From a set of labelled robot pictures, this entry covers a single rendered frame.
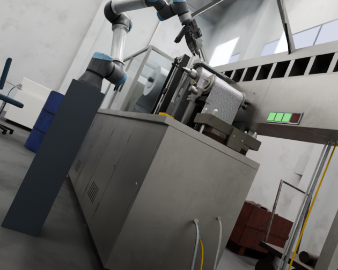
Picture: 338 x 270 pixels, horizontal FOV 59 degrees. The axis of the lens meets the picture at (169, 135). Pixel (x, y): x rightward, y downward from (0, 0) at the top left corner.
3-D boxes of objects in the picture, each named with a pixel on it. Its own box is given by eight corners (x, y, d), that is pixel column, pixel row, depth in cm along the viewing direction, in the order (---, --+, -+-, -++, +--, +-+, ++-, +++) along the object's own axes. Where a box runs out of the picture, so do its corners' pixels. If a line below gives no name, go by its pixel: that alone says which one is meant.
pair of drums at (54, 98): (74, 158, 576) (96, 112, 583) (73, 168, 450) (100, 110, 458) (33, 141, 554) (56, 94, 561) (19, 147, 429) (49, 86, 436)
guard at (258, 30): (192, 16, 278) (192, 16, 278) (208, 68, 290) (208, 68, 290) (271, -29, 182) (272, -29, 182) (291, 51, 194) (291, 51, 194)
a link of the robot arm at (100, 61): (82, 67, 181) (92, 47, 182) (97, 77, 192) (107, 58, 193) (94, 69, 174) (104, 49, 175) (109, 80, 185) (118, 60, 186)
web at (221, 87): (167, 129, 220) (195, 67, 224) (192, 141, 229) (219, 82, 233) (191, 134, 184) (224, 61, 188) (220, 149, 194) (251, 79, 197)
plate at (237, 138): (224, 144, 171) (232, 127, 172) (237, 151, 175) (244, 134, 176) (227, 145, 169) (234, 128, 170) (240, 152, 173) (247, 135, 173)
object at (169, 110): (149, 126, 264) (176, 69, 268) (163, 133, 269) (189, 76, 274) (155, 128, 251) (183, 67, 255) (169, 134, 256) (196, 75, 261)
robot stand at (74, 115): (0, 226, 162) (73, 77, 169) (7, 214, 181) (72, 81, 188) (37, 237, 169) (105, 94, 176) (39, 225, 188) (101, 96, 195)
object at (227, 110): (199, 117, 186) (211, 90, 187) (227, 132, 195) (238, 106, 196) (199, 117, 185) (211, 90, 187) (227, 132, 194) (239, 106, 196)
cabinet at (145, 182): (61, 173, 374) (91, 111, 380) (108, 190, 399) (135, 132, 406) (93, 287, 143) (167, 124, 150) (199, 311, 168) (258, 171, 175)
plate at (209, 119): (192, 121, 180) (197, 112, 180) (241, 147, 195) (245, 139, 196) (206, 123, 165) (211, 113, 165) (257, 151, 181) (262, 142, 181)
